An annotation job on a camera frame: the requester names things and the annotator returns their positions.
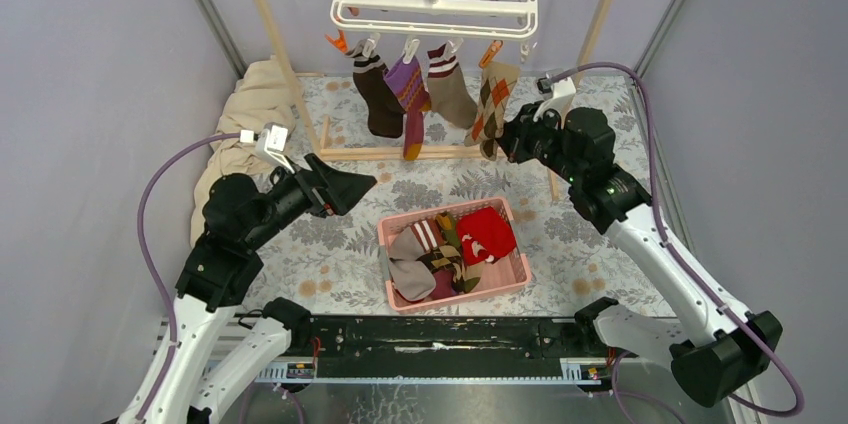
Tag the dark brown sock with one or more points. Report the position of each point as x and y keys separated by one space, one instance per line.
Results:
x=385 y=114

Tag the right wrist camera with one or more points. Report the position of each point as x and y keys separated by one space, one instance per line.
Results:
x=559 y=94

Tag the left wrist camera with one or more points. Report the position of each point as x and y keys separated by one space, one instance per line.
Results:
x=269 y=145

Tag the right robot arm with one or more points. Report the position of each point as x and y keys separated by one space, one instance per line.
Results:
x=718 y=344

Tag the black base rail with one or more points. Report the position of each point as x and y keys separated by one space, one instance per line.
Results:
x=348 y=349

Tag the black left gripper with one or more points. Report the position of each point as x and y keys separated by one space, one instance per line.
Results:
x=330 y=191

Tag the orange clothes peg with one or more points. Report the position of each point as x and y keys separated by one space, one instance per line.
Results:
x=339 y=41
x=490 y=53

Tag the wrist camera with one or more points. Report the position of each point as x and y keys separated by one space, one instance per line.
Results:
x=269 y=145
x=559 y=94

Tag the green striped sock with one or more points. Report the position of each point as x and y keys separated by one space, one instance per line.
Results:
x=447 y=225

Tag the argyle brown sock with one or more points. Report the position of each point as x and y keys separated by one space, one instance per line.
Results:
x=449 y=258

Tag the beige cloth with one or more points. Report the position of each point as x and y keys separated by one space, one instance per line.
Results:
x=259 y=98

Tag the white sock hanger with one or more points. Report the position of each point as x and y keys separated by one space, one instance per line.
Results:
x=507 y=20

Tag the pink plastic basket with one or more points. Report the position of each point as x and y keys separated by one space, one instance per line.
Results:
x=506 y=275

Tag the cream patterned sock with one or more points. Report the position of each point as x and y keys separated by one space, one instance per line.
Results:
x=497 y=83

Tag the red bear sock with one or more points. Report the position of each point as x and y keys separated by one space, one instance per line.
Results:
x=485 y=236

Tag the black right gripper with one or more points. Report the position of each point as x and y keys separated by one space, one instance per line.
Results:
x=517 y=132

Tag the magenta yellow sock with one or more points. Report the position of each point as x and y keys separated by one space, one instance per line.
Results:
x=405 y=80
x=443 y=285

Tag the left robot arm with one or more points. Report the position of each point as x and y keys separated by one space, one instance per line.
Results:
x=219 y=270

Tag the white clothes peg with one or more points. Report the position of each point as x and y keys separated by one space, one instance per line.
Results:
x=526 y=50

